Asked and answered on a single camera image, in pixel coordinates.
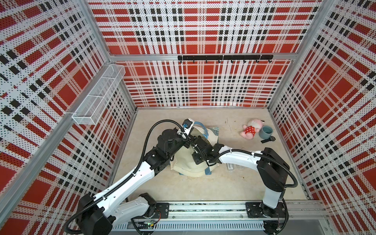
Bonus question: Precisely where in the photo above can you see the cream canvas tote bag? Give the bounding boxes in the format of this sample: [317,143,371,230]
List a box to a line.
[170,122,219,178]

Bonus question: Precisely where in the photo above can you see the clear compass case red label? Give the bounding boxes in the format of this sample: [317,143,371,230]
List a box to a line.
[227,164,234,171]

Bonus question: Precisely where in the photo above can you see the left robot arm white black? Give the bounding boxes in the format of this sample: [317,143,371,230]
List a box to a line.
[63,118,194,235]

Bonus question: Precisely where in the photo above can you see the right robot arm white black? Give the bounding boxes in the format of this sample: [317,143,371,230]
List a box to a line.
[191,138,298,218]

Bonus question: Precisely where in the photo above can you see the pink plush toy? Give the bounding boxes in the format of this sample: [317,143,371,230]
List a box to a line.
[240,119,264,140]

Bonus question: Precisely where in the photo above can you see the teal ceramic cup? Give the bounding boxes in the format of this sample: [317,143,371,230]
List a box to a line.
[258,125,273,140]

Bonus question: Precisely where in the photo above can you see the small black tool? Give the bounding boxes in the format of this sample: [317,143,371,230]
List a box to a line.
[260,136,276,144]

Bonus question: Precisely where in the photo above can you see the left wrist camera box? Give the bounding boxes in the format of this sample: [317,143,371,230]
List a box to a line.
[182,118,194,135]

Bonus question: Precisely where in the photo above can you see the black wall hook rail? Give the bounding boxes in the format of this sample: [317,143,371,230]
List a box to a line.
[177,54,274,62]

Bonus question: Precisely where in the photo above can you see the white wire mesh basket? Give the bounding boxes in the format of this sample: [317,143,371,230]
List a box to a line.
[72,64,125,125]

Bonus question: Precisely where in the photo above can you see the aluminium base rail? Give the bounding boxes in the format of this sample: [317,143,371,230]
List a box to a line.
[108,198,336,235]

